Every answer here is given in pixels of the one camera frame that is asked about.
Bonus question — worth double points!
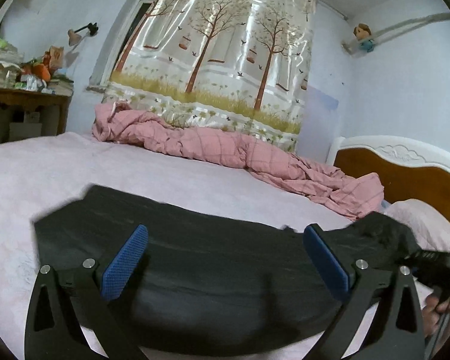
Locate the wooden side table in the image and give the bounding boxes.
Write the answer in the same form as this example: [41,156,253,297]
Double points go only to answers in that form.
[0,88,71,144]

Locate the pink checked quilt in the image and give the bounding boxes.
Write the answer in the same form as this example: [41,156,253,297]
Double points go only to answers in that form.
[91,101,385,220]

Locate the tree patterned curtain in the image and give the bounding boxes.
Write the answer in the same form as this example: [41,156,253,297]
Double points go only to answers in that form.
[103,0,316,152]

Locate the pink bed sheet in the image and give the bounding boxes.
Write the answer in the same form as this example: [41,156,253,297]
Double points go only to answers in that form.
[0,130,450,360]

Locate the pink pillow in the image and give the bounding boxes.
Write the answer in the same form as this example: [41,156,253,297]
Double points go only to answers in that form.
[383,199,450,252]

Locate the black puffer jacket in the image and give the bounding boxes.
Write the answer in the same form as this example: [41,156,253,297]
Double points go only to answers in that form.
[34,185,418,357]

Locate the pink wall lamp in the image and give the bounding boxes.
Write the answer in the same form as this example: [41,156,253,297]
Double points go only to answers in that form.
[67,23,99,47]

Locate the clutter on table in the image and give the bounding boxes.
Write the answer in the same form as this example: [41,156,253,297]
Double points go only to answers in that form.
[0,38,74,97]

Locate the right hand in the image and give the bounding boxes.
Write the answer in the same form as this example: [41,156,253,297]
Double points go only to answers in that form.
[422,294,447,337]

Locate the doll wall decoration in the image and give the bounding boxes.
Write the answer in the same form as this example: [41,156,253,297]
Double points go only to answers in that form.
[341,23,375,55]

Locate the wooden white headboard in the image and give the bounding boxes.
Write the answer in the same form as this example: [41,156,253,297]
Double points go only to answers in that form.
[326,135,450,221]

